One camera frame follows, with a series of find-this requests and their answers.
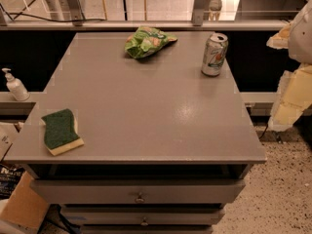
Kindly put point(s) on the green and yellow sponge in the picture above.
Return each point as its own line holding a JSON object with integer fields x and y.
{"x": 61, "y": 132}

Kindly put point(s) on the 7up soda can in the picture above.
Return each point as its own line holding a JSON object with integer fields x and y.
{"x": 214, "y": 54}

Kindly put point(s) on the grey drawer cabinet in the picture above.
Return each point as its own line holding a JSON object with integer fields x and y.
{"x": 157, "y": 126}

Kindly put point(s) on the white pump bottle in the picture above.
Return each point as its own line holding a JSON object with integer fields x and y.
{"x": 15, "y": 86}

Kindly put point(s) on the cardboard box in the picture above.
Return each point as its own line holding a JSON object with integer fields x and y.
{"x": 24, "y": 211}

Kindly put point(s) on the top drawer knob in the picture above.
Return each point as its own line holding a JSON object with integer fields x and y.
{"x": 139, "y": 199}

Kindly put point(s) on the dark printed box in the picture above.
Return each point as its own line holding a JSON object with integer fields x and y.
{"x": 9, "y": 179}

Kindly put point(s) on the green chip bag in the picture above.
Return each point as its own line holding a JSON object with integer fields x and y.
{"x": 147, "y": 41}

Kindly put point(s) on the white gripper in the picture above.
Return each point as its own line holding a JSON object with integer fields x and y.
{"x": 301, "y": 38}

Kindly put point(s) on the drawer knob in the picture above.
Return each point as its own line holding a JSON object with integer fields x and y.
{"x": 144, "y": 222}
{"x": 139, "y": 199}

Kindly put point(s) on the grey metal rail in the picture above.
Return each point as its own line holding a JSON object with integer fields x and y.
{"x": 111, "y": 25}

